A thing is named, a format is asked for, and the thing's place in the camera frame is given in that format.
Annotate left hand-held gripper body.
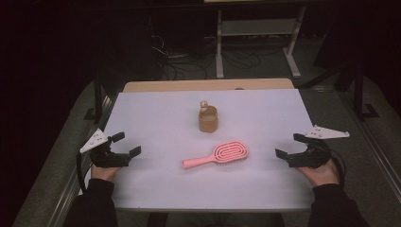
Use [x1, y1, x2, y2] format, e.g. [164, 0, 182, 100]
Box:
[78, 128, 132, 168]

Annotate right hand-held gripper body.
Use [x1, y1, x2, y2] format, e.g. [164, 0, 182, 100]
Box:
[287, 125, 350, 169]

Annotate pink hairbrush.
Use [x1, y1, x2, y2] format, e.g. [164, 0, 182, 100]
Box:
[182, 140, 250, 170]

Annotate brown cup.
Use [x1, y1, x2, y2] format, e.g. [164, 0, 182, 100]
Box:
[198, 99, 219, 133]

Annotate person's left hand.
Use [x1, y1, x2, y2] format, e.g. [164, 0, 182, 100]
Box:
[90, 163, 123, 183]

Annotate person's right hand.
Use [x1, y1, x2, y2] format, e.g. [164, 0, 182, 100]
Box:
[295, 158, 341, 189]

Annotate black metal stand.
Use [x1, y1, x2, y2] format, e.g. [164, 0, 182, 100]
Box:
[333, 61, 381, 123]
[82, 69, 111, 125]

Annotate white table board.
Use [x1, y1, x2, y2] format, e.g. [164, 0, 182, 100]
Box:
[84, 88, 317, 212]

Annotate wooden table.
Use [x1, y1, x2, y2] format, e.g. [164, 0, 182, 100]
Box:
[122, 78, 295, 94]

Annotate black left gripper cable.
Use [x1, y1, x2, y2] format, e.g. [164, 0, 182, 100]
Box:
[76, 152, 88, 195]

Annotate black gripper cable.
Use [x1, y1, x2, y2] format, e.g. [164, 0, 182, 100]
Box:
[76, 152, 88, 195]
[329, 148, 347, 187]

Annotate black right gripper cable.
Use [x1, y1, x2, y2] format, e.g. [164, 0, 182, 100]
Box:
[329, 148, 347, 187]

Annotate black floor cables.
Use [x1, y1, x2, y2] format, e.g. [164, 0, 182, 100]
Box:
[147, 18, 263, 80]

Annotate white metal stand frame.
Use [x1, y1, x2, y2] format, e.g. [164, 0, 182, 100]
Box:
[215, 6, 307, 79]

